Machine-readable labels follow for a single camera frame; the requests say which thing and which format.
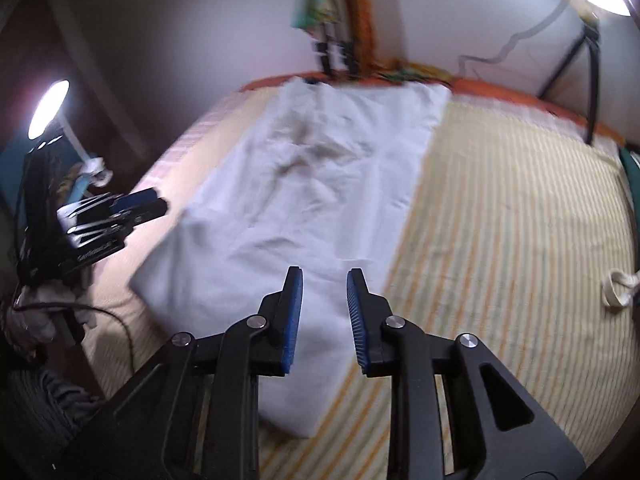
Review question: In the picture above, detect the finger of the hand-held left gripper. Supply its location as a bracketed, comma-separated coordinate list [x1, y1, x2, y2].
[70, 200, 169, 266]
[60, 187, 161, 228]

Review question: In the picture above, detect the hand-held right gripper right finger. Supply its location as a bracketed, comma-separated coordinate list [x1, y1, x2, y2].
[346, 267, 587, 480]

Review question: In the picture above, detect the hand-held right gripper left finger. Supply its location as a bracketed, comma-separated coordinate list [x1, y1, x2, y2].
[65, 266, 305, 480]

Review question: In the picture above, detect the white t-shirt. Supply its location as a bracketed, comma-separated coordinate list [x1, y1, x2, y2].
[129, 77, 451, 438]

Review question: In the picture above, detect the person's left hand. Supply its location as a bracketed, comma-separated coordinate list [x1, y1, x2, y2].
[9, 282, 96, 347]

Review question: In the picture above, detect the blue chair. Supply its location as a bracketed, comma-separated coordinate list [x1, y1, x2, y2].
[0, 152, 96, 211]

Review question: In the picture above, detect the white clip desk lamp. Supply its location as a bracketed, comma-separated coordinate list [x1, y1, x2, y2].
[27, 80, 113, 183]

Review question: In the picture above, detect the pink checked bed sheet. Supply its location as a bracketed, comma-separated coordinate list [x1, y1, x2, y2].
[80, 92, 281, 396]

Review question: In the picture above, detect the yellow striped bed sheet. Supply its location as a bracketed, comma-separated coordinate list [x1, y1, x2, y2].
[260, 90, 640, 480]

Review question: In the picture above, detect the grey clothing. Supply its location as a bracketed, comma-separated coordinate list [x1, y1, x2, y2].
[10, 367, 111, 441]

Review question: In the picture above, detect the orange mattress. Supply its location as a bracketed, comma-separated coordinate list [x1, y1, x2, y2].
[240, 67, 626, 141]

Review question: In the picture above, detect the orange patterned cloth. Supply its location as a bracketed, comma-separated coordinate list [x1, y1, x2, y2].
[345, 0, 453, 85]

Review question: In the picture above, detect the dark green cloth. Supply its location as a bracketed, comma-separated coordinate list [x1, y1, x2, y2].
[619, 147, 640, 201]

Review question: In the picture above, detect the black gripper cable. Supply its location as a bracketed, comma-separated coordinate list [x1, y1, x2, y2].
[12, 305, 138, 376]

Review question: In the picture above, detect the black ring light cable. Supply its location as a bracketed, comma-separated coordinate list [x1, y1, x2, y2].
[457, 0, 571, 78]

